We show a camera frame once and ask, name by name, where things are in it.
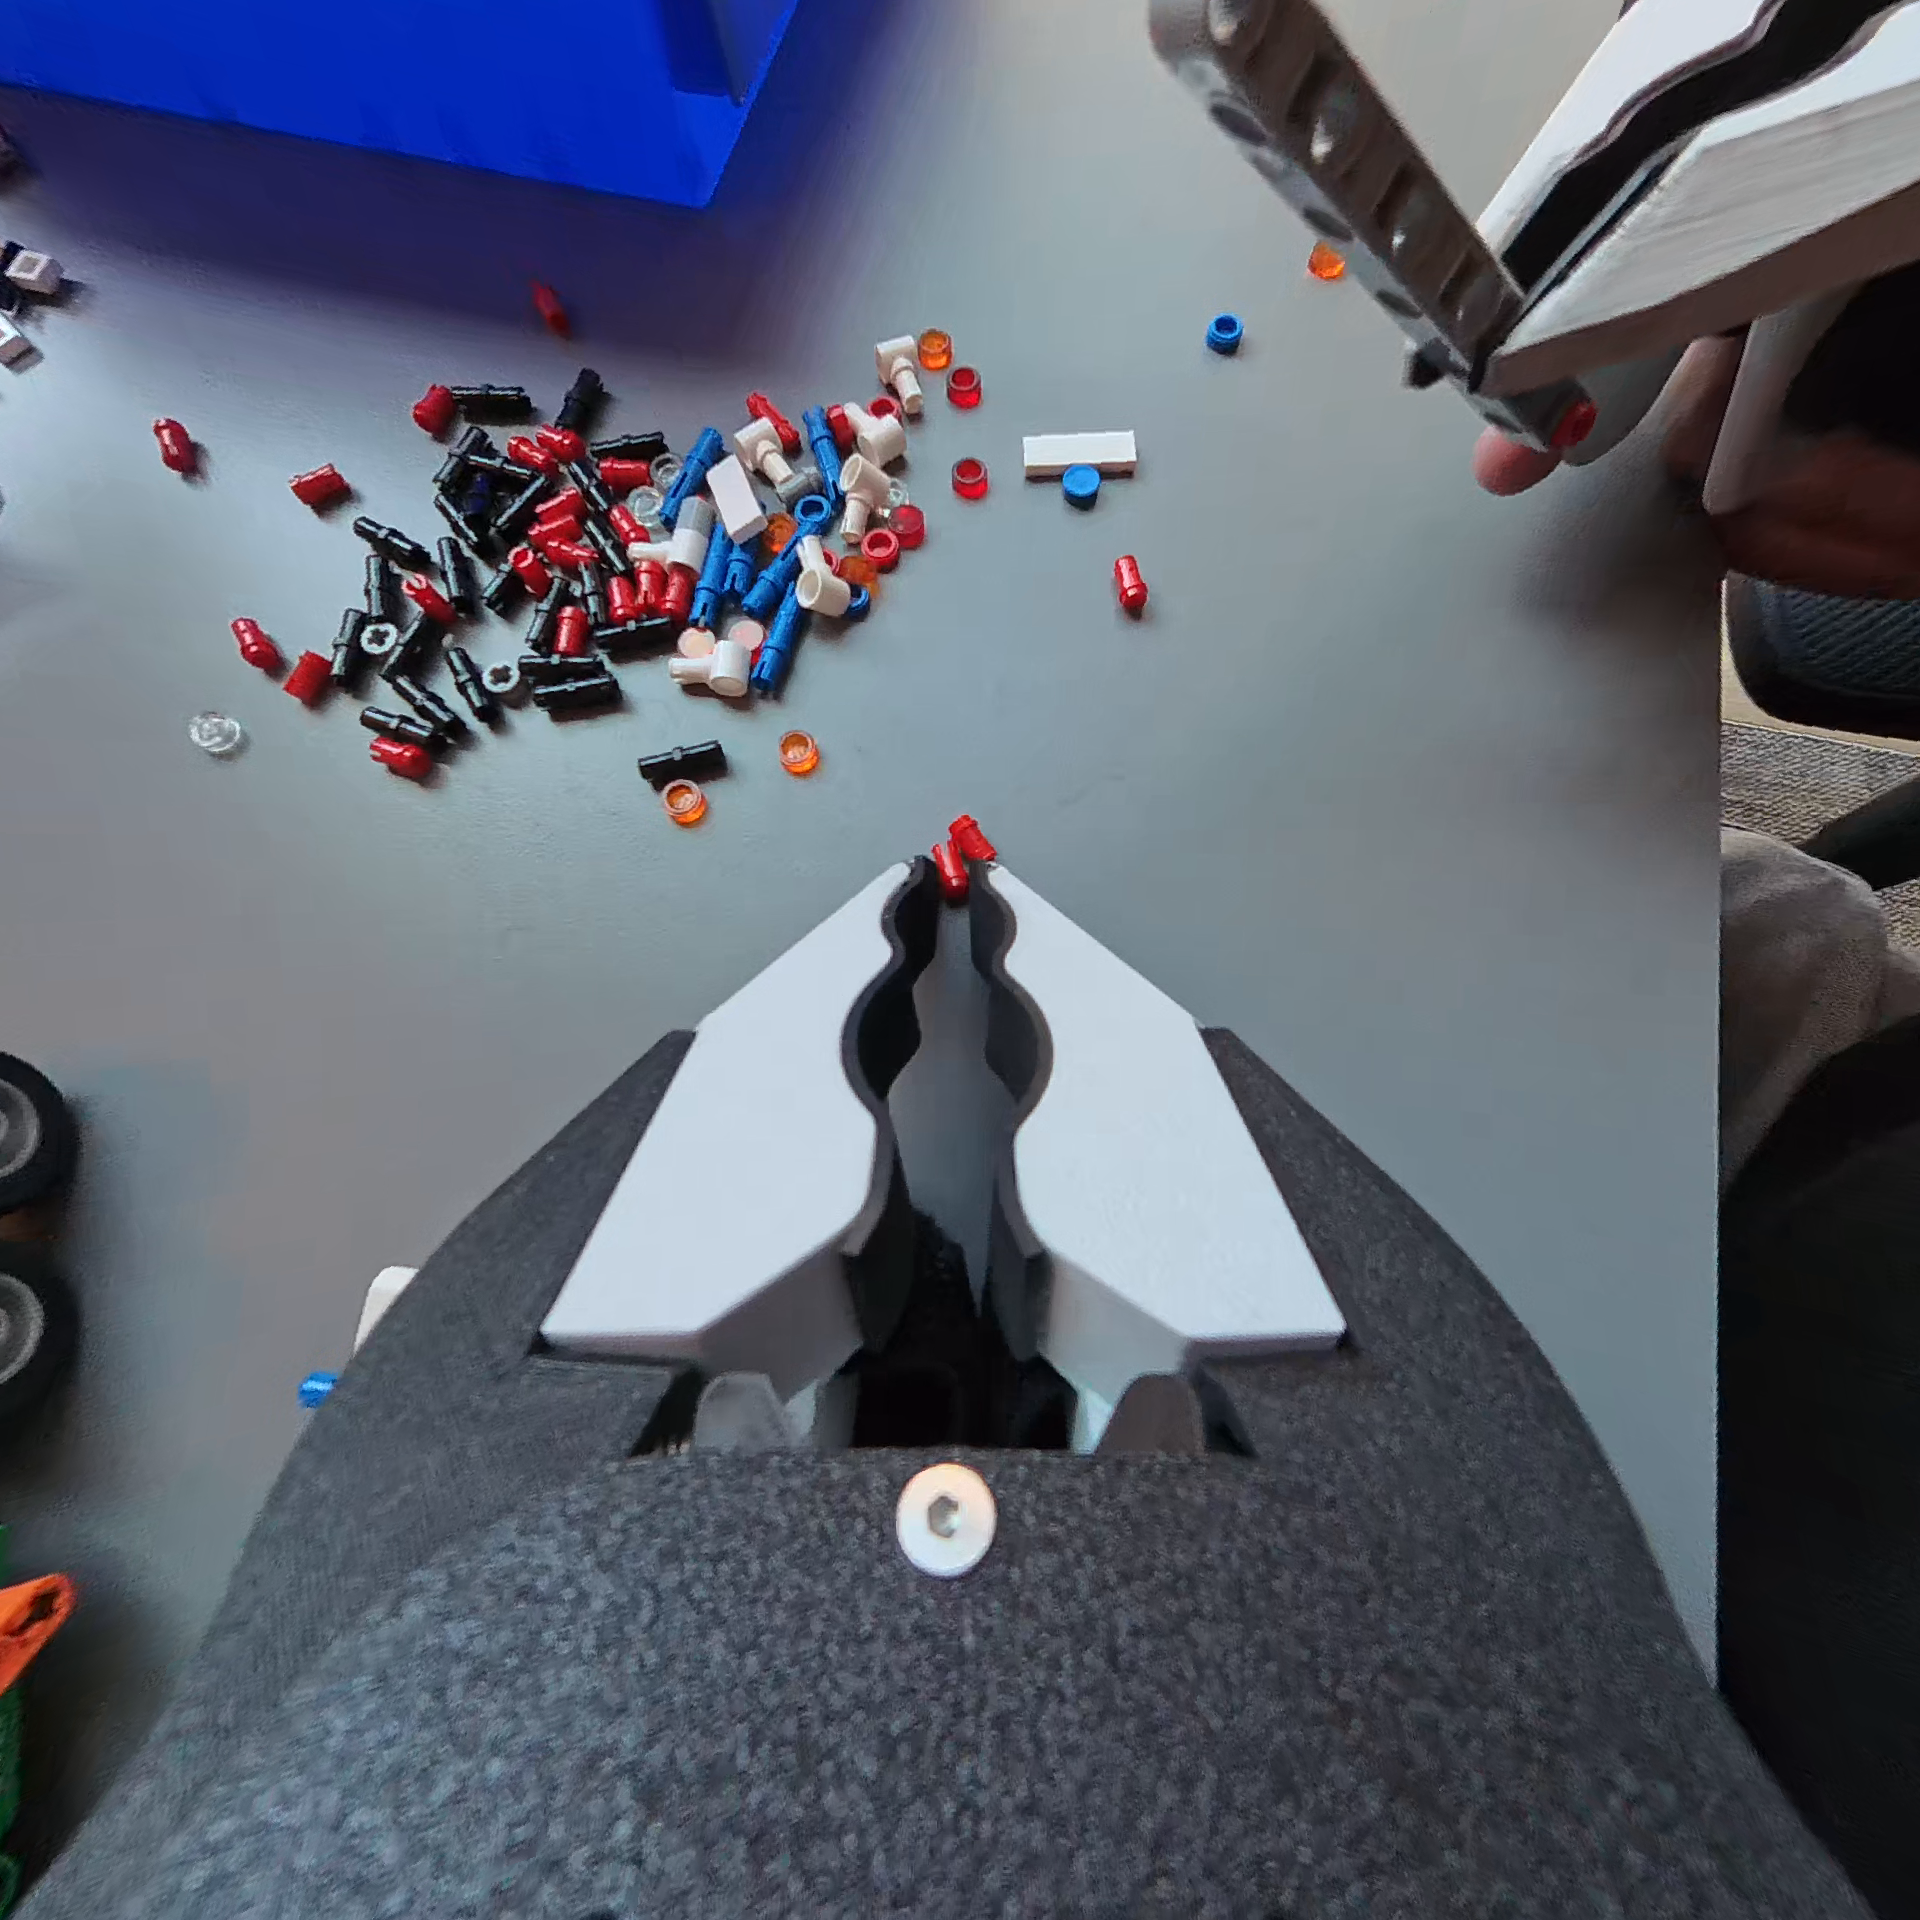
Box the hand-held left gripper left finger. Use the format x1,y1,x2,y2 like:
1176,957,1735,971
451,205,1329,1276
537,856,929,1451

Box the cluster of grey lego tiles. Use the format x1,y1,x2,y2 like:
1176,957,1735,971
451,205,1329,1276
0,129,81,373

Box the black office chair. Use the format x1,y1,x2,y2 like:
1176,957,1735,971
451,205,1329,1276
1722,573,1920,740

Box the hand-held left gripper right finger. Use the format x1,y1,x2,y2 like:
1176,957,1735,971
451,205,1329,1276
972,861,1353,1451

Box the white lego frame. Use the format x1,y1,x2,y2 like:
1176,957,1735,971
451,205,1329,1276
298,1264,426,1413

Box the lego truck model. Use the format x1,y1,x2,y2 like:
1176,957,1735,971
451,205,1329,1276
0,1049,87,1920

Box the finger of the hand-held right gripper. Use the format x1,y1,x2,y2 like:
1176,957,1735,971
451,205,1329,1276
1475,8,1920,404
1477,0,1900,301

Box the pile of small lego pieces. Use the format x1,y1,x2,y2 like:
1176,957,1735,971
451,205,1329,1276
151,240,1353,829

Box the blue plastic bin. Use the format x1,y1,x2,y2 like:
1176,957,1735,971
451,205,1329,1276
0,0,804,213

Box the grey lego beam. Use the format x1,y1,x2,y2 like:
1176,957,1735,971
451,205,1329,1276
1147,0,1594,441

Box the person's right hand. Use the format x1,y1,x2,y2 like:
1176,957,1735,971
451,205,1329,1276
1469,337,1920,606

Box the person's grey pants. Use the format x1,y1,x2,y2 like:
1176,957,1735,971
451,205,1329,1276
1716,721,1920,1186

